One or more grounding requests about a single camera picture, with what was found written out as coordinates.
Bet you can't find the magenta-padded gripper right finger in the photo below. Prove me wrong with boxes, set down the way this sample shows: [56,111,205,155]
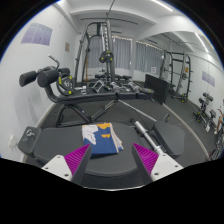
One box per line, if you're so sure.
[131,142,184,185]

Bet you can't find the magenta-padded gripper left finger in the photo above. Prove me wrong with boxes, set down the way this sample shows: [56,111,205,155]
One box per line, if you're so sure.
[41,142,93,185]

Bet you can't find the orange blue cartoon towel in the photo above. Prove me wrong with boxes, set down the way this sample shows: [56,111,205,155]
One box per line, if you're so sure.
[81,122,124,158]

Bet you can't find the black padded flat bench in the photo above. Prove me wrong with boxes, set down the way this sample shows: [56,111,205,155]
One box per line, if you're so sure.
[17,119,186,189]

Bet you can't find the silver barbell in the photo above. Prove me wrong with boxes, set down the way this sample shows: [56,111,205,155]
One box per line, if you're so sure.
[133,120,164,155]

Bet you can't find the black yellow exercise machine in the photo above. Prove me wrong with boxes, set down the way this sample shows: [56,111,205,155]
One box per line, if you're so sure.
[193,92,216,133]

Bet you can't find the black roller-pad weight bench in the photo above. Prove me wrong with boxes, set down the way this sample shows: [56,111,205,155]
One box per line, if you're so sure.
[18,54,156,128]

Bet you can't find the black padded block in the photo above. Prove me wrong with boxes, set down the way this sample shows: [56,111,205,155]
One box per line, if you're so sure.
[144,73,171,106]

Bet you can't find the black yellow-marked weight plate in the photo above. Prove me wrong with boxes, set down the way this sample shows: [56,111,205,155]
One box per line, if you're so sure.
[56,73,76,97]

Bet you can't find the row of silver dumbbells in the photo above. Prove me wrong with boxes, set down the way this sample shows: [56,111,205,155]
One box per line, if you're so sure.
[109,80,143,94]

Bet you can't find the black power rack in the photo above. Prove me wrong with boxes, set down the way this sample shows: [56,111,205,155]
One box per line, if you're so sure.
[159,49,194,104]

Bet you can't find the grey window curtain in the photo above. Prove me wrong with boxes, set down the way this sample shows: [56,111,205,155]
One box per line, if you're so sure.
[88,34,133,70]
[134,40,164,74]

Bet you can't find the small black weight plate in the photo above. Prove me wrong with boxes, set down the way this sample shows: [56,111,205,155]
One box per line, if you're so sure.
[98,50,115,64]

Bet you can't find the white wall socket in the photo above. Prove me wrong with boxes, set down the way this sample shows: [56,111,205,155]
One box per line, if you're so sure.
[8,134,18,149]

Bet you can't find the silver cable handle attachment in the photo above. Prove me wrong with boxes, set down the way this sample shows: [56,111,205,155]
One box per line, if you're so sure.
[91,79,109,94]

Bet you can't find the small purple wall poster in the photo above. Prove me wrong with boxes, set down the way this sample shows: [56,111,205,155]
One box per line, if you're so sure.
[201,70,217,88]

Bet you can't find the grey cable rack machine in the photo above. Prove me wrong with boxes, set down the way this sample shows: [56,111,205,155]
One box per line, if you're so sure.
[73,20,117,84]

